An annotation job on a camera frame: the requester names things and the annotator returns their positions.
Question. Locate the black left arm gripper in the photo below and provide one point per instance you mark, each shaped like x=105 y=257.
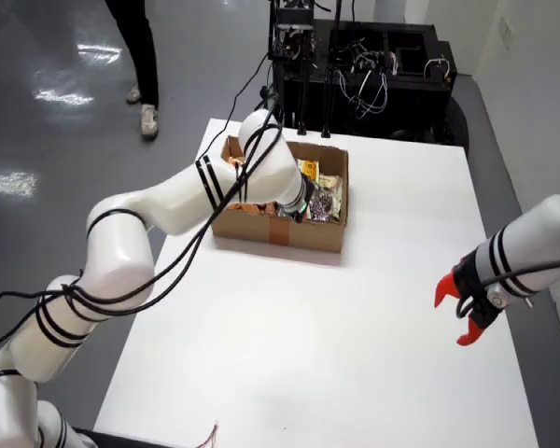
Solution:
x=308 y=196

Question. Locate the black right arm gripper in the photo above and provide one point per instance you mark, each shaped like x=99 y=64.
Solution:
x=476 y=289

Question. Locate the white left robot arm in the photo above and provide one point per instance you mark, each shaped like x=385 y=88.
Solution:
x=121 y=242

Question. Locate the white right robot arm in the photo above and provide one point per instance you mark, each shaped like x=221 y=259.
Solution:
x=536 y=242

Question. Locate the dark purple snack packet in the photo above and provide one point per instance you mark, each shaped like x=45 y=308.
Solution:
x=324 y=205

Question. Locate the beige snack packet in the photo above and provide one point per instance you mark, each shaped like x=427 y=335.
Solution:
x=330 y=183

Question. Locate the yellow snack packet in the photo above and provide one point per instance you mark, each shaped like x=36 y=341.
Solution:
x=309 y=169

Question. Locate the brown cardboard box bin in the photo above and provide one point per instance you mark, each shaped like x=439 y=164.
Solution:
x=308 y=235

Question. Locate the orange snack packet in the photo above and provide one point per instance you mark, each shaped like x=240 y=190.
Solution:
x=247 y=208

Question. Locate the black equipment cart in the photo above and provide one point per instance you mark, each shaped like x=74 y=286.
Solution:
x=401 y=93

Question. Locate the black electronics module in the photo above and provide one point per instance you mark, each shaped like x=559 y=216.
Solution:
x=291 y=37

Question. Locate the grey sneaker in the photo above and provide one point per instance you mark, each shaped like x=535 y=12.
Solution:
x=149 y=121
x=133 y=94

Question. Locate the person leg black trousers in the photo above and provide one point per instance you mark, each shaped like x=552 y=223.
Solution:
x=142 y=46

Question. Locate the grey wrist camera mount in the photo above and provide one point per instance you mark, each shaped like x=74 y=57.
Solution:
x=499 y=294

